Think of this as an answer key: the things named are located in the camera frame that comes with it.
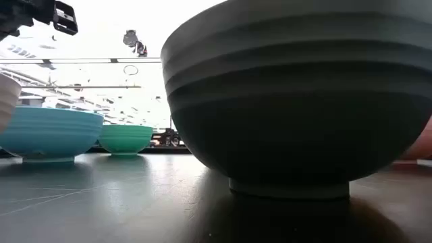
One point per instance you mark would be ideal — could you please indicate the black bowl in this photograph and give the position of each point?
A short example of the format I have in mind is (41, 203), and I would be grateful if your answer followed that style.
(297, 118)

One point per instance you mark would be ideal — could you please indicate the dark hanging ceiling device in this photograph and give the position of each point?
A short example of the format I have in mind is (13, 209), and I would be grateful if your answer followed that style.
(133, 38)

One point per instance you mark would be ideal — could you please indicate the dark background machinery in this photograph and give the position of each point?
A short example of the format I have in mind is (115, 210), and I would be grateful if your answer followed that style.
(167, 138)

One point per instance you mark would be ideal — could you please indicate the pink bowl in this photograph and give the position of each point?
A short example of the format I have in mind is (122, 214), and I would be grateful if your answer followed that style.
(423, 145)

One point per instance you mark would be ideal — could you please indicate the beige bowl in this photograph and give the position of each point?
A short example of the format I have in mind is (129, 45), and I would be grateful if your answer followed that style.
(8, 101)

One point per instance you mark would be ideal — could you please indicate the blue bowl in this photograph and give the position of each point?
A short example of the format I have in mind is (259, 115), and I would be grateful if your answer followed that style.
(50, 131)

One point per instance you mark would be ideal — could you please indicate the light green bowl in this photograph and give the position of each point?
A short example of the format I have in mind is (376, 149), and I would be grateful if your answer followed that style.
(125, 138)

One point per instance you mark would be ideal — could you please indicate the black table frame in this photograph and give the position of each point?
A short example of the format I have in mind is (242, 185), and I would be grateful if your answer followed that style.
(168, 150)

